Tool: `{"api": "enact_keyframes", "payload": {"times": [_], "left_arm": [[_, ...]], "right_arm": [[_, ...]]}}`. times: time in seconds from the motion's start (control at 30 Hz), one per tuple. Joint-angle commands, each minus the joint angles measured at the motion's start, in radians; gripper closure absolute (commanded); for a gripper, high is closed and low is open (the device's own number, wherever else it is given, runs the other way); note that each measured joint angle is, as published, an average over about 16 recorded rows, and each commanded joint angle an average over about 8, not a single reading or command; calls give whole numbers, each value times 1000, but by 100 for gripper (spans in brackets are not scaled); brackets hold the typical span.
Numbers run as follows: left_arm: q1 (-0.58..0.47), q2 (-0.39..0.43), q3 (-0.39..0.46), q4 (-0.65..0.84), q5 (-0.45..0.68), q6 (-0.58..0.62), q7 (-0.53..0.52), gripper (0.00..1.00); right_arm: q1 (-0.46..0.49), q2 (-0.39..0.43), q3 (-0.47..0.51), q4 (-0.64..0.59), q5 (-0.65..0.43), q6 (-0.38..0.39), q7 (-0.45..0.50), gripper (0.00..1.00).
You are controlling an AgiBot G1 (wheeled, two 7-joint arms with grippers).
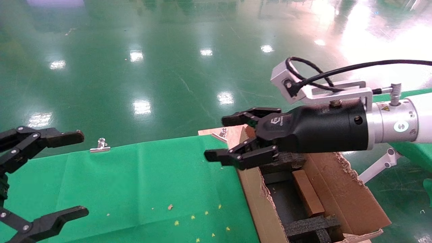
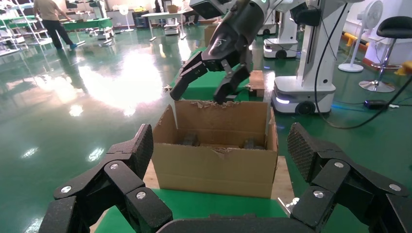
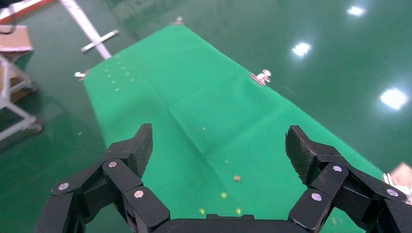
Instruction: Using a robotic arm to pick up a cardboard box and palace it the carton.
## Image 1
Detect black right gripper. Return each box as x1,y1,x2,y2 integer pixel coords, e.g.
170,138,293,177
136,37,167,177
204,100,368,171

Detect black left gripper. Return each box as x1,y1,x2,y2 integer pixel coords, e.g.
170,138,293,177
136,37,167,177
0,127,90,243

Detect small brown cardboard box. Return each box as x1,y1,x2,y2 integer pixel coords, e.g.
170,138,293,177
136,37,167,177
291,169,325,218

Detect large open cardboard carton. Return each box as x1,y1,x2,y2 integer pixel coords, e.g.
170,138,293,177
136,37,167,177
236,127,392,243

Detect silver binder clip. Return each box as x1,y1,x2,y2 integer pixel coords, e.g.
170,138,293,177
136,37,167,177
89,138,111,153
211,128,228,143

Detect black foam end block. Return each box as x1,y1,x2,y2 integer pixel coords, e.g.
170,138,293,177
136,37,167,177
258,151,308,175

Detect large green table cloth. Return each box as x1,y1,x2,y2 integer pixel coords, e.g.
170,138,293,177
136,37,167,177
0,135,260,243

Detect black foam cross block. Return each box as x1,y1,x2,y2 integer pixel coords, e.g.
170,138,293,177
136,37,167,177
285,215,342,243

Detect white metal stand leg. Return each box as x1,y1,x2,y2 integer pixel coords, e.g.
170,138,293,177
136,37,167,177
358,148,400,184

